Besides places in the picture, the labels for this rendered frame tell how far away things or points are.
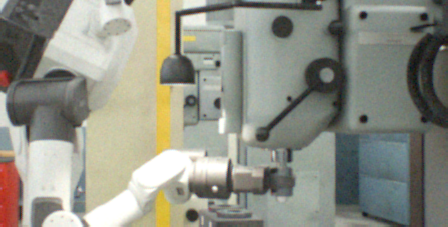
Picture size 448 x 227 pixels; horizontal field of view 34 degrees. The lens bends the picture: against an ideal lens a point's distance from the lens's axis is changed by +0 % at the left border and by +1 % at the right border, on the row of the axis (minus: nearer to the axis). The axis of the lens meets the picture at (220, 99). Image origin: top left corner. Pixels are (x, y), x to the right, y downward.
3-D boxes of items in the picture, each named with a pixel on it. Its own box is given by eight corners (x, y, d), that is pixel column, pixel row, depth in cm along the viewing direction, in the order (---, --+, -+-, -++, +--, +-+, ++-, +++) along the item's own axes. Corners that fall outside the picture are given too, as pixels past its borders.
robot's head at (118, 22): (94, 41, 162) (107, 16, 155) (86, 5, 166) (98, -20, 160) (122, 42, 165) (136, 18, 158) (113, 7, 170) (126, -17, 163)
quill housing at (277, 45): (252, 150, 140) (252, -16, 140) (228, 145, 160) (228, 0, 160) (345, 149, 144) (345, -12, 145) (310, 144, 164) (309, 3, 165)
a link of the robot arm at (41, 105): (10, 141, 149) (14, 78, 153) (25, 150, 158) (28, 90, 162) (66, 139, 148) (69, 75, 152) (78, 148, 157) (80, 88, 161)
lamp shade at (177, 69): (152, 84, 145) (152, 53, 145) (180, 85, 150) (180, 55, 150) (175, 83, 139) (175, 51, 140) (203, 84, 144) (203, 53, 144)
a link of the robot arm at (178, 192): (205, 183, 148) (151, 182, 150) (212, 211, 156) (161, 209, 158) (212, 139, 155) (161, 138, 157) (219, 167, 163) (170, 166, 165)
